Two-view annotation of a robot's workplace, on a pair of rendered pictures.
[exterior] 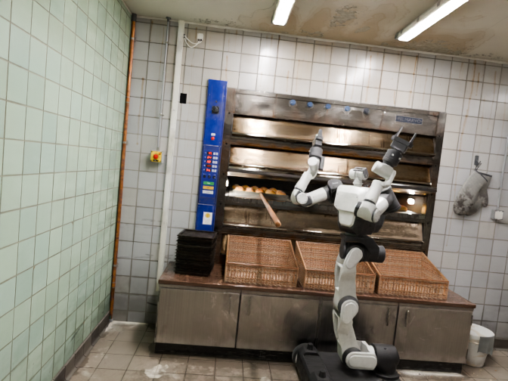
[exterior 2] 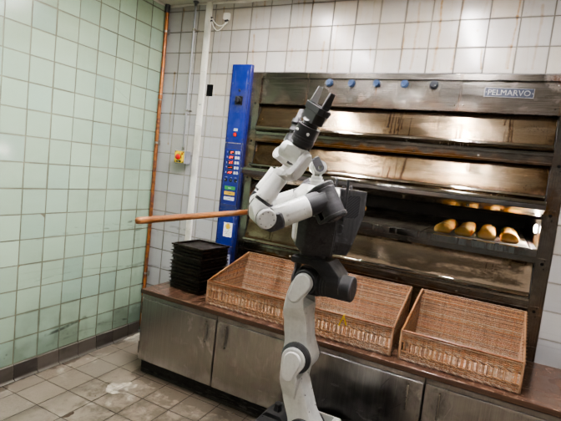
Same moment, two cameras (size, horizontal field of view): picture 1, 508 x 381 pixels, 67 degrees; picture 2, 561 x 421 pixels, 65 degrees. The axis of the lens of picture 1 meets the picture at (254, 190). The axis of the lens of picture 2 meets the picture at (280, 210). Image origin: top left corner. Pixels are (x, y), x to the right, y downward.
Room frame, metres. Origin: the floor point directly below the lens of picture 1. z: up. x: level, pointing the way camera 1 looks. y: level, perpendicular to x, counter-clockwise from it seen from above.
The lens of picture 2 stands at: (0.69, -1.53, 1.46)
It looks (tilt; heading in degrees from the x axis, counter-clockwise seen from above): 5 degrees down; 30
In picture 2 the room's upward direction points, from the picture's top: 6 degrees clockwise
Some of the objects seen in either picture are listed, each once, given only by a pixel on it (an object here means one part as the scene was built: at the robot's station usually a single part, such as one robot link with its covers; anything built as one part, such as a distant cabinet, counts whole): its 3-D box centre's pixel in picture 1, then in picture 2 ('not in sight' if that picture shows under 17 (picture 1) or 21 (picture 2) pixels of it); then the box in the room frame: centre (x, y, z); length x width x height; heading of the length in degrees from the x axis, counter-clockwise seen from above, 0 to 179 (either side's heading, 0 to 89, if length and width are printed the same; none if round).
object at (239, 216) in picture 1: (324, 224); (369, 249); (3.36, -0.65, 1.02); 1.79 x 0.11 x 0.19; 94
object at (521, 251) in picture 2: (326, 207); (372, 226); (3.38, -0.65, 1.16); 1.80 x 0.06 x 0.04; 94
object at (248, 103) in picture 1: (336, 113); (391, 92); (3.38, -0.65, 1.99); 1.80 x 0.08 x 0.21; 94
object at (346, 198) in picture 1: (361, 207); (325, 216); (2.51, -0.71, 1.27); 0.34 x 0.30 x 0.36; 34
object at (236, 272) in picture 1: (259, 259); (264, 284); (3.05, -0.10, 0.72); 0.56 x 0.49 x 0.28; 94
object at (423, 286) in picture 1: (401, 271); (463, 334); (3.13, -1.29, 0.72); 0.56 x 0.49 x 0.28; 93
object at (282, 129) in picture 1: (335, 135); (386, 124); (3.36, -0.65, 1.80); 1.79 x 0.11 x 0.19; 94
